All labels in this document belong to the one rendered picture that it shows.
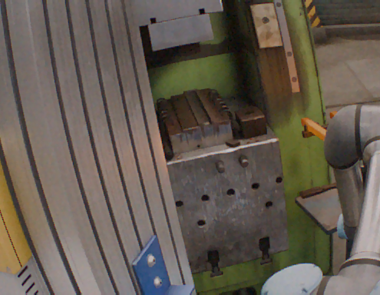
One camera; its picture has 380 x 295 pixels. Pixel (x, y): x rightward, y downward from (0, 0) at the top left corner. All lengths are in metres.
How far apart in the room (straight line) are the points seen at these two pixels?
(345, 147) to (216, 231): 0.95
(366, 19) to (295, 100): 6.05
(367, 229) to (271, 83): 1.19
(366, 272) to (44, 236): 0.58
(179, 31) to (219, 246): 0.76
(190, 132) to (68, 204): 1.43
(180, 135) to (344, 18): 6.27
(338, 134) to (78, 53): 0.73
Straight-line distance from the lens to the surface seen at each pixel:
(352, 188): 1.38
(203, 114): 2.11
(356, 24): 8.13
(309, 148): 2.28
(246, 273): 2.21
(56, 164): 0.57
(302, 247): 2.46
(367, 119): 1.21
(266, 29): 2.09
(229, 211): 2.06
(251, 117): 2.03
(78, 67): 0.62
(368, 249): 1.03
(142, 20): 1.90
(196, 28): 1.92
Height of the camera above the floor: 1.64
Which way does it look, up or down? 21 degrees down
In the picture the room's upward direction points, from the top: 11 degrees counter-clockwise
